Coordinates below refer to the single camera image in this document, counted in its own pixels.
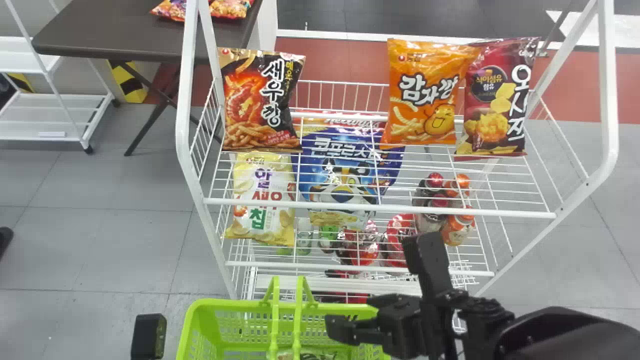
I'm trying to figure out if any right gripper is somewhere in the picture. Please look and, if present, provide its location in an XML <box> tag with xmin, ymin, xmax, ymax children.
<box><xmin>324</xmin><ymin>293</ymin><xmax>427</xmax><ymax>359</ymax></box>

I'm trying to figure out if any red noodle cup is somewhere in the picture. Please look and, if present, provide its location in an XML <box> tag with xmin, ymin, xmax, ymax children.
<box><xmin>336</xmin><ymin>221</ymin><xmax>382</xmax><ymax>267</ymax></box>
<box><xmin>386</xmin><ymin>213</ymin><xmax>419</xmax><ymax>252</ymax></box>

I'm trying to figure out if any green basket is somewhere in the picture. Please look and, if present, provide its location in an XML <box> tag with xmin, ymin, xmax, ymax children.
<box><xmin>175</xmin><ymin>275</ymin><xmax>391</xmax><ymax>360</ymax></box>

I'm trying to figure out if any orange bottle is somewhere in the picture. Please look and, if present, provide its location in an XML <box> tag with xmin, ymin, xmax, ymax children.
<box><xmin>441</xmin><ymin>205</ymin><xmax>476</xmax><ymax>247</ymax></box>
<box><xmin>444</xmin><ymin>173</ymin><xmax>472</xmax><ymax>202</ymax></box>

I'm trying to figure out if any white snack packet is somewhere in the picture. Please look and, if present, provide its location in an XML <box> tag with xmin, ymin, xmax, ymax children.
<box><xmin>224</xmin><ymin>151</ymin><xmax>297</xmax><ymax>247</ymax></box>

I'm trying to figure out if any blue cereal bag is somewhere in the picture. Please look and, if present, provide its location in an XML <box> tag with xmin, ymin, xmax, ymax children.
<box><xmin>294</xmin><ymin>112</ymin><xmax>406</xmax><ymax>229</ymax></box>

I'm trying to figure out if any black snack packet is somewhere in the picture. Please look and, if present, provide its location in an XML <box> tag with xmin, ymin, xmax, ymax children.
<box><xmin>217</xmin><ymin>47</ymin><xmax>306</xmax><ymax>153</ymax></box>

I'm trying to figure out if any orange snack packet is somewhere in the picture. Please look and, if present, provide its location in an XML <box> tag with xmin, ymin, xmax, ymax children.
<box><xmin>379</xmin><ymin>38</ymin><xmax>482</xmax><ymax>147</ymax></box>

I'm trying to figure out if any dark red snack packet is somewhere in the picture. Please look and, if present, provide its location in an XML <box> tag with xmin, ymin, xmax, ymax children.
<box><xmin>454</xmin><ymin>37</ymin><xmax>542</xmax><ymax>162</ymax></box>

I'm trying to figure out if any white shelf trolley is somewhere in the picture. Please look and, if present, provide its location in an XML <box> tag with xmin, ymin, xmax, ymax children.
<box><xmin>0</xmin><ymin>0</ymin><xmax>121</xmax><ymax>155</ymax></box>

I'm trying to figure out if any dark side table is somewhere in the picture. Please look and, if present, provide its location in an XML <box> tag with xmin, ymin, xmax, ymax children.
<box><xmin>31</xmin><ymin>0</ymin><xmax>266</xmax><ymax>157</ymax></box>

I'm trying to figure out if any white wire rack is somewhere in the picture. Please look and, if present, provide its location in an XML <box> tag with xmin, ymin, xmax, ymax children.
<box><xmin>175</xmin><ymin>0</ymin><xmax>620</xmax><ymax>333</ymax></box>

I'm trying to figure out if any yellow black striped post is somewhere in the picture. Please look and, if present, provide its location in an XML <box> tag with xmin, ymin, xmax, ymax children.
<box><xmin>107</xmin><ymin>59</ymin><xmax>150</xmax><ymax>105</ymax></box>

